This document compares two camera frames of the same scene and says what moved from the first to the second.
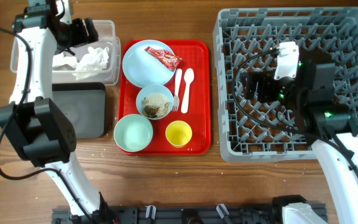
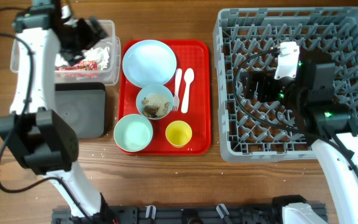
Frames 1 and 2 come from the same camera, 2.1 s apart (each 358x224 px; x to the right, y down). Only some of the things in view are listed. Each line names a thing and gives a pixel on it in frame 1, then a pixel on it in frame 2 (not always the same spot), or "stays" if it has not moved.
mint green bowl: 133,132 stays
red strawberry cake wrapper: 167,58 → 87,65
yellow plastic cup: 178,133 stays
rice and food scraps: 156,106 stays
